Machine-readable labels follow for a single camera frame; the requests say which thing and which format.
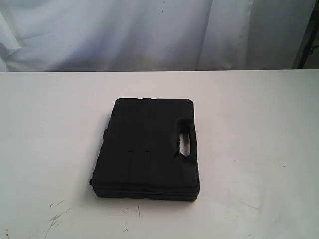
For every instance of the white backdrop curtain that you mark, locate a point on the white backdrop curtain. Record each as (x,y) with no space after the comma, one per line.
(150,35)

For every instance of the black plastic tool case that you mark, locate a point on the black plastic tool case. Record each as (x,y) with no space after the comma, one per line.
(149,151)

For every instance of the black metal stand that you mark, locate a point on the black metal stand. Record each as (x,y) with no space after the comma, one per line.
(310,46)

